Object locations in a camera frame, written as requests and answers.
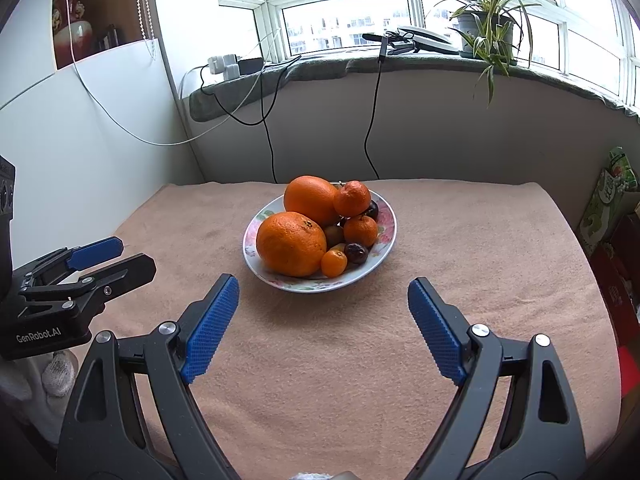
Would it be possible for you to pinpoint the floral white plate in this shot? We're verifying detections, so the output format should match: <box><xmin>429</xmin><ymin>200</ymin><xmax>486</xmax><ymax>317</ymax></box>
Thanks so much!
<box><xmin>243</xmin><ymin>191</ymin><xmax>397</xmax><ymax>294</ymax></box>

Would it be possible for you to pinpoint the large smooth orange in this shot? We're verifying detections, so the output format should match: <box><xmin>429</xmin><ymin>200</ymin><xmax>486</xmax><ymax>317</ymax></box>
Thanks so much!
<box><xmin>283</xmin><ymin>175</ymin><xmax>341</xmax><ymax>227</ymax></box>

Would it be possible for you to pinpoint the red cardboard box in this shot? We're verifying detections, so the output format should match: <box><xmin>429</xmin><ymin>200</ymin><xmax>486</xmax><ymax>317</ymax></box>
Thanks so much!
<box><xmin>590</xmin><ymin>215</ymin><xmax>640</xmax><ymax>346</ymax></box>

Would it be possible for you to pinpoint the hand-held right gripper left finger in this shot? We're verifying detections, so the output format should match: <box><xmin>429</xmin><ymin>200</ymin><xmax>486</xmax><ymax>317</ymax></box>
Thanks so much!
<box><xmin>56</xmin><ymin>273</ymin><xmax>241</xmax><ymax>480</ymax></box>

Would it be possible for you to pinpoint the black microphone cable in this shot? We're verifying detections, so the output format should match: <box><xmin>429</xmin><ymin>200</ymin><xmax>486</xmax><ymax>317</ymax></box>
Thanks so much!
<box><xmin>364</xmin><ymin>57</ymin><xmax>385</xmax><ymax>181</ymax></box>

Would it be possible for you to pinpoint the person's left hand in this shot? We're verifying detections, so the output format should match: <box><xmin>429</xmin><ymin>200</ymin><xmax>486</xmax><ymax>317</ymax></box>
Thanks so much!
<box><xmin>40</xmin><ymin>350</ymin><xmax>76</xmax><ymax>398</ymax></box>

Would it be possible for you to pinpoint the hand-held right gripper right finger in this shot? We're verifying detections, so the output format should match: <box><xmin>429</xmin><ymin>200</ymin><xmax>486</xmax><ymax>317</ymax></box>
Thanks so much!
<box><xmin>407</xmin><ymin>277</ymin><xmax>587</xmax><ymax>480</ymax></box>

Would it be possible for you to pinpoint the medium mandarin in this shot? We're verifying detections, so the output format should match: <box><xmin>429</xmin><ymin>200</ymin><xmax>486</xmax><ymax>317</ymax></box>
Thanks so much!
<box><xmin>333</xmin><ymin>180</ymin><xmax>372</xmax><ymax>218</ymax></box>

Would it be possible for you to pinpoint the small mandarin with stem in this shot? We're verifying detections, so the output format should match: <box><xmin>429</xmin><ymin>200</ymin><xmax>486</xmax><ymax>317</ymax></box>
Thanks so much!
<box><xmin>343</xmin><ymin>214</ymin><xmax>379</xmax><ymax>248</ymax></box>

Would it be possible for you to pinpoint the long white cable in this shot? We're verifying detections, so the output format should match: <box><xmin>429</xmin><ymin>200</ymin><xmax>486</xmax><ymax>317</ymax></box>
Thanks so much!
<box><xmin>65</xmin><ymin>0</ymin><xmax>281</xmax><ymax>147</ymax></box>

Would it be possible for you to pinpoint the large bumpy orange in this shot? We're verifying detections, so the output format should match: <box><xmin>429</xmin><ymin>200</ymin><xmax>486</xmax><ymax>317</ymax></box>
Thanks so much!
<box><xmin>256</xmin><ymin>212</ymin><xmax>328</xmax><ymax>278</ymax></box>

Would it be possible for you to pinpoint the red paper sheet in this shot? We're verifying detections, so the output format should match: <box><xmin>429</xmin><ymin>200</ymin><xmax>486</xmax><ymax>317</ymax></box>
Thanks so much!
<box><xmin>617</xmin><ymin>345</ymin><xmax>640</xmax><ymax>401</ymax></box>

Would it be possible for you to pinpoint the potted spider plant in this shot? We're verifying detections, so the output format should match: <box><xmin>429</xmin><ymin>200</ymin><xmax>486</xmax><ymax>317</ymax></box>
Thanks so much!
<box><xmin>415</xmin><ymin>0</ymin><xmax>543</xmax><ymax>108</ymax></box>

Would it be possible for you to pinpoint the white ring light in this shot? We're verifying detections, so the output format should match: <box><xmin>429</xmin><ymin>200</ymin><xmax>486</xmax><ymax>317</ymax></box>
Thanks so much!
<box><xmin>397</xmin><ymin>25</ymin><xmax>461</xmax><ymax>55</ymax></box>

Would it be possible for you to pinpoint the green printed bag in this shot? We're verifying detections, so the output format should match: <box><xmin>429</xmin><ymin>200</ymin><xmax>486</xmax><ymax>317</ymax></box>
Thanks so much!
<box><xmin>579</xmin><ymin>146</ymin><xmax>640</xmax><ymax>256</ymax></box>

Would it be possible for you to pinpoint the kumquat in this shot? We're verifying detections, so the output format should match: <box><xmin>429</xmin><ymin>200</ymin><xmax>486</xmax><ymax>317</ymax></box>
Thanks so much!
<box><xmin>320</xmin><ymin>250</ymin><xmax>348</xmax><ymax>278</ymax></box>

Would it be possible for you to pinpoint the black power cable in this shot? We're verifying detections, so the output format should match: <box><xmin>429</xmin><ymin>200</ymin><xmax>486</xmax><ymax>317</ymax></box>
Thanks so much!
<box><xmin>200</xmin><ymin>55</ymin><xmax>303</xmax><ymax>183</ymax></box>

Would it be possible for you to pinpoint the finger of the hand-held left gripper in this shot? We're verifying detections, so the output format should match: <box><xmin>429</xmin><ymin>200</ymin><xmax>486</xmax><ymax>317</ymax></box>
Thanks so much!
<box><xmin>70</xmin><ymin>253</ymin><xmax>157</xmax><ymax>303</ymax></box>
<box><xmin>12</xmin><ymin>237</ymin><xmax>125</xmax><ymax>289</ymax></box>

